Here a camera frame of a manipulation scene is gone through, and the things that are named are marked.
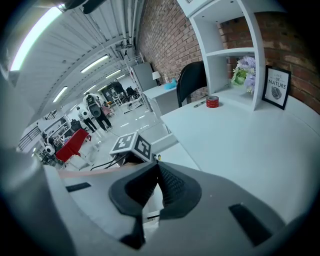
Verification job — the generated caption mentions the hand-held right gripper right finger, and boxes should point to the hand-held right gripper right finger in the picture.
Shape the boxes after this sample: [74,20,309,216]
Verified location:
[144,161,286,256]

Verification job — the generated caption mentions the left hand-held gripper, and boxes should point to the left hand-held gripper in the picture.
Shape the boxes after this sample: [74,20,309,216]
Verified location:
[109,131,153,165]

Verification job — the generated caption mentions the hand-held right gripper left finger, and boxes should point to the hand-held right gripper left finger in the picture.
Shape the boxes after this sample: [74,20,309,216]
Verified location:
[59,162,159,248]

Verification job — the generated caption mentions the red tape roll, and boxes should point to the red tape roll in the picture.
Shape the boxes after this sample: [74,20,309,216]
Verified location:
[205,95,220,109]

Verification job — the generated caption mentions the white desk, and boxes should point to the white desk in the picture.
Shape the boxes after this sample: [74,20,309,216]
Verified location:
[159,87,320,226]

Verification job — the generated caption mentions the white shelf unit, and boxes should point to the white shelf unit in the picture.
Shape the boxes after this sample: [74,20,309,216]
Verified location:
[176,0,288,112]

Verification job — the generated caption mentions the white side table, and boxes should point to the white side table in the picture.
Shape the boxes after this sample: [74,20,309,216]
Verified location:
[142,83,180,116]

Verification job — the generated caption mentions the red table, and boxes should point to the red table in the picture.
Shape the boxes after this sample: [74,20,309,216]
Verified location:
[55,128,101,171]

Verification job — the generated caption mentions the teal plush object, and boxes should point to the teal plush object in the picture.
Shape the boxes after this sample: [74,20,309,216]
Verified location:
[163,77,178,91]

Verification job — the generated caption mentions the grey metal cabinet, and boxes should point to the grey metal cabinet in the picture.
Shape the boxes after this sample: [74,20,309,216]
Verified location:
[131,61,158,92]

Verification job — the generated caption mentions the black chair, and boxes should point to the black chair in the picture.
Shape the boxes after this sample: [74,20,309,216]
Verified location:
[176,60,208,109]

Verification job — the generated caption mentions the ceiling tube light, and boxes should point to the ceiling tube light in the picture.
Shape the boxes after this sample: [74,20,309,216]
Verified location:
[9,4,63,72]
[79,54,111,74]
[52,86,69,103]

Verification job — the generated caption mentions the artificial purple flowers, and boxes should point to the artificial purple flowers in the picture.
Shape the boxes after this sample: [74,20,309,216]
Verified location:
[230,56,257,96]

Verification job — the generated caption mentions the black framed leaf picture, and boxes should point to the black framed leaf picture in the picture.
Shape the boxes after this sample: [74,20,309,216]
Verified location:
[261,65,293,111]

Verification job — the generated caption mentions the black floor cable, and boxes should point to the black floor cable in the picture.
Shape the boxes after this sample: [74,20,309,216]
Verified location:
[89,129,126,172]

